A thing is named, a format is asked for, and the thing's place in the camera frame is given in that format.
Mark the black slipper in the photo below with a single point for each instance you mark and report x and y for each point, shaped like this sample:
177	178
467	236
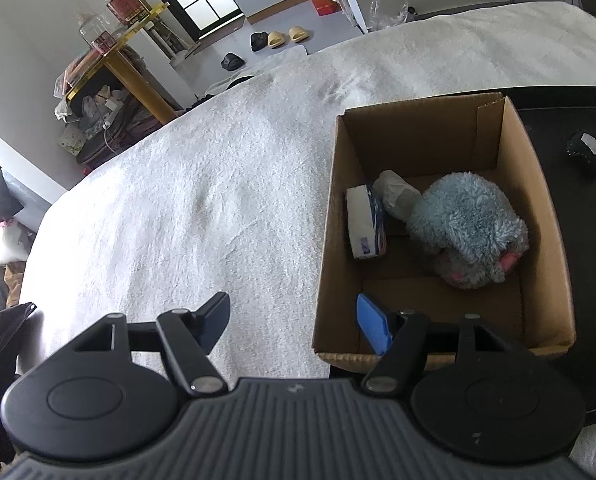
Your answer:
259	41
232	62

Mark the black tray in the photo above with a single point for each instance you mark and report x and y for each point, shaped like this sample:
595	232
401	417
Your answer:
588	260

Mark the gold side table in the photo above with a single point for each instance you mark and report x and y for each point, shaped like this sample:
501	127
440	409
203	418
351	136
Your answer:
138	80

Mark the brown cardboard box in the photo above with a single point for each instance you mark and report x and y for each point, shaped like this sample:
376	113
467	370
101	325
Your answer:
533	240

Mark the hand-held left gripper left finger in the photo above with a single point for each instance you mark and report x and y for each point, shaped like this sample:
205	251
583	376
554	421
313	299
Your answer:
215	321

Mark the white fluffy blanket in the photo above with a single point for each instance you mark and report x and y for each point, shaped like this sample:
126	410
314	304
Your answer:
203	185

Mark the black pillow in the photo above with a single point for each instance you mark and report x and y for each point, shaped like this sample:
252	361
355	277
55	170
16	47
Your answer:
0	195

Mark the dark cloth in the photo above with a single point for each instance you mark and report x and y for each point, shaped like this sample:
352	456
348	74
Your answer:
0	340

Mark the blue tissue pack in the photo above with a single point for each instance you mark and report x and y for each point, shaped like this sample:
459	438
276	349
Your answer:
365	222

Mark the red gift box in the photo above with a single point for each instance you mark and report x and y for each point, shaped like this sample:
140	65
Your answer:
127	6

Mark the small black object with label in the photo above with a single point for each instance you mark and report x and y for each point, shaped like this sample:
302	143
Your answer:
585	152

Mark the blue fluffy plush toy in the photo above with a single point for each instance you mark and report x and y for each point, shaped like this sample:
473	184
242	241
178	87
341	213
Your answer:
463	225

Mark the white packet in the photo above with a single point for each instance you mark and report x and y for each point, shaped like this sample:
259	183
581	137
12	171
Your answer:
395	192

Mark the clear plastic bag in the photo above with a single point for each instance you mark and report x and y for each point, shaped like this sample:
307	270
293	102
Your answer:
389	10

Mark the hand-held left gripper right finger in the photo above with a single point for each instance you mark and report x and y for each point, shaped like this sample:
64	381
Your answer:
373	324

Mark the clear glass jar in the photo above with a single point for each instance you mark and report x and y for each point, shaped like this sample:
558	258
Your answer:
94	32

